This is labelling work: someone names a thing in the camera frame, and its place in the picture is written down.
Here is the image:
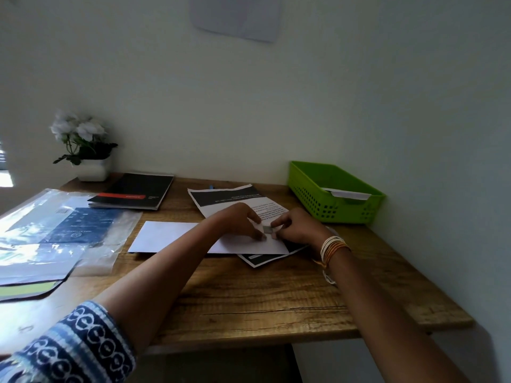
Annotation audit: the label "person's right hand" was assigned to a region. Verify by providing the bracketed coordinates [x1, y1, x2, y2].
[271, 208, 332, 255]

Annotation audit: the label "green plastic basket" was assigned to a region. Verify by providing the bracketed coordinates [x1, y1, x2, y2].
[288, 160, 386, 225]

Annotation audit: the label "white folded paper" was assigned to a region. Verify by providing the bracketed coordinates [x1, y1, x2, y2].
[322, 188, 372, 201]

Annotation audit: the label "clear plastic folder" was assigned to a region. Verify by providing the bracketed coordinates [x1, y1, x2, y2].
[0, 188, 143, 276]

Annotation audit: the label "blue patterned sleeve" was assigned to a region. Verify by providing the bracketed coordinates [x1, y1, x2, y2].
[0, 301, 137, 383]

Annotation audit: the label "black notebook with red label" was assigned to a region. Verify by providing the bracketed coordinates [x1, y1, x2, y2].
[87, 172, 175, 211]

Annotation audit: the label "dark blue document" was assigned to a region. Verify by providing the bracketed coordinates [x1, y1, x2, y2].
[8, 206, 125, 248]

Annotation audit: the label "person's left hand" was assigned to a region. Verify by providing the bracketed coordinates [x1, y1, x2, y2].
[212, 203, 268, 241]

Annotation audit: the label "white artificial flower plant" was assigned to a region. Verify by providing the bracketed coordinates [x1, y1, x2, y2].
[50, 109, 119, 166]

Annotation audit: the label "window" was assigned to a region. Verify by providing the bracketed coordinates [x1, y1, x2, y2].
[0, 139, 15, 189]

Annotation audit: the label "person's left forearm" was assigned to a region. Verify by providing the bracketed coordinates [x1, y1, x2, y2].
[94, 220, 225, 357]

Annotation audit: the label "white thread bracelet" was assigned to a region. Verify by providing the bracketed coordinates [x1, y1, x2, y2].
[312, 258, 338, 286]

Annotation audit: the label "white flower pot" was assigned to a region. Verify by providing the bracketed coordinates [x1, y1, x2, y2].
[77, 157, 111, 182]

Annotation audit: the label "person's right forearm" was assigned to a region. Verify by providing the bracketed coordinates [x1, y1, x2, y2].
[324, 248, 472, 383]

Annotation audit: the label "white and green envelope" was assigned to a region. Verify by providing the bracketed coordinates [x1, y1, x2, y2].
[0, 242, 87, 303]

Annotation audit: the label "printed paper with black header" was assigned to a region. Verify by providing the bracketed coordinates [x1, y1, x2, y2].
[187, 184, 311, 269]

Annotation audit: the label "orange and white bangles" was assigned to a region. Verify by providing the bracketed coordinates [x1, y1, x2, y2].
[319, 235, 353, 268]

